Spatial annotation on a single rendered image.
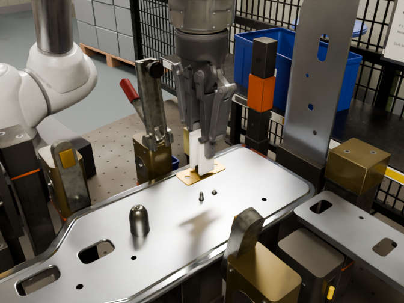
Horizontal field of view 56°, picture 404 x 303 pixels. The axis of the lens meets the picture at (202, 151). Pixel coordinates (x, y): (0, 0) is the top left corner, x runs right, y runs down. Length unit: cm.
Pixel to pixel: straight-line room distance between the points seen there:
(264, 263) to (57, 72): 86
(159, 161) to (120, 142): 72
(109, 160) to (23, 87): 39
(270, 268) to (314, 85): 39
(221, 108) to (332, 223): 28
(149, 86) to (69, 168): 20
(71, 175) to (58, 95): 55
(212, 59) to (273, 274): 29
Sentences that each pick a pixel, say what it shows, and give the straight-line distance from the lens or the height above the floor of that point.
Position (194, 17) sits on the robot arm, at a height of 133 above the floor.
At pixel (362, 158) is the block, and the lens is 75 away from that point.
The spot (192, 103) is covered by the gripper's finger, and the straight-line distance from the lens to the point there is 59.
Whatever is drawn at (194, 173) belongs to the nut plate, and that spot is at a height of 106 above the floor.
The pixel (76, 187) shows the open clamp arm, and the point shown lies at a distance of 71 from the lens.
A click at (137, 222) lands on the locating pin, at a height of 103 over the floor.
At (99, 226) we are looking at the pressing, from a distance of 66.
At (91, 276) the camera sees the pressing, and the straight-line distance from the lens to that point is 59.
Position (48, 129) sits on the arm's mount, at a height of 82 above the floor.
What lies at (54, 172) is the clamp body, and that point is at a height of 106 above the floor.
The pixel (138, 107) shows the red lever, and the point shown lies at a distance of 77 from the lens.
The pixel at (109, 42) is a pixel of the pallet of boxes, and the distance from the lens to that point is 432.
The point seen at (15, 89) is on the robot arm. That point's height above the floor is 103.
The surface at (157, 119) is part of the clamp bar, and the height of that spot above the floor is 110.
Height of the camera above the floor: 144
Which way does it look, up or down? 32 degrees down
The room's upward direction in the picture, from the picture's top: straight up
